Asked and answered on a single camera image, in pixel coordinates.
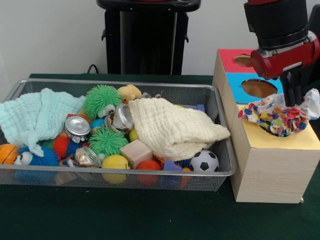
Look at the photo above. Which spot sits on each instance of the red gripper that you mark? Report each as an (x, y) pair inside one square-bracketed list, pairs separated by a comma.
[(275, 65)]

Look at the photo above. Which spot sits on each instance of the multicoloured patterned cloth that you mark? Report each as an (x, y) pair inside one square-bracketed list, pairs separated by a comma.
[(277, 117)]

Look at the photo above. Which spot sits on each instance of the cream muslin cloth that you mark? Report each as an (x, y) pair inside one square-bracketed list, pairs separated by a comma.
[(170, 127)]

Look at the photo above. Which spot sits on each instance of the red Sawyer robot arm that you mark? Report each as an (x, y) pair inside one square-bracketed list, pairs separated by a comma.
[(277, 22)]

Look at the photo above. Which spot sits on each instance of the wooden box with three holes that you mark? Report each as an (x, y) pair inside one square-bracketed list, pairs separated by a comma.
[(270, 172)]

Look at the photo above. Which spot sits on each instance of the shallow mesh bin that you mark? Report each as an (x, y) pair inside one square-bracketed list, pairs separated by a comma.
[(205, 181)]

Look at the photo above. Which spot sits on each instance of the dark green table cloth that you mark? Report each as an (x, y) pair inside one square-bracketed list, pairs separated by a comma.
[(311, 86), (100, 215)]

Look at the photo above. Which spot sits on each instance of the black stand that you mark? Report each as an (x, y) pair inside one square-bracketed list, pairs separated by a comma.
[(315, 20)]

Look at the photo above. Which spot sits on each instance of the black and white soccer ball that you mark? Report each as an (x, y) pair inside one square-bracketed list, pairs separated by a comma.
[(203, 160)]

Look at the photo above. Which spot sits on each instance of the red ball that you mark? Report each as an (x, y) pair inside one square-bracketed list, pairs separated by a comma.
[(149, 165)]

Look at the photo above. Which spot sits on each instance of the wooden cube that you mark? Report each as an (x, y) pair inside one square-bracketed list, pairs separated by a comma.
[(137, 153)]

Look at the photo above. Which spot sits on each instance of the yellow ball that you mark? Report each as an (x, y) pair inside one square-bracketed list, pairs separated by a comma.
[(115, 162)]

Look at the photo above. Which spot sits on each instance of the green spiky rubber ball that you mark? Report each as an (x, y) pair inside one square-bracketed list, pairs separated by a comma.
[(101, 98), (107, 142)]

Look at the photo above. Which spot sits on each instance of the mint muslin cloth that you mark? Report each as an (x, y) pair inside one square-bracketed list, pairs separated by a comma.
[(35, 115)]

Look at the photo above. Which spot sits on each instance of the orange basketball toy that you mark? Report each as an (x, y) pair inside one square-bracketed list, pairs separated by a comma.
[(7, 153)]

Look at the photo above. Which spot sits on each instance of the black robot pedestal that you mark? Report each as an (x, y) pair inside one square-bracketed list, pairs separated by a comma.
[(147, 37)]

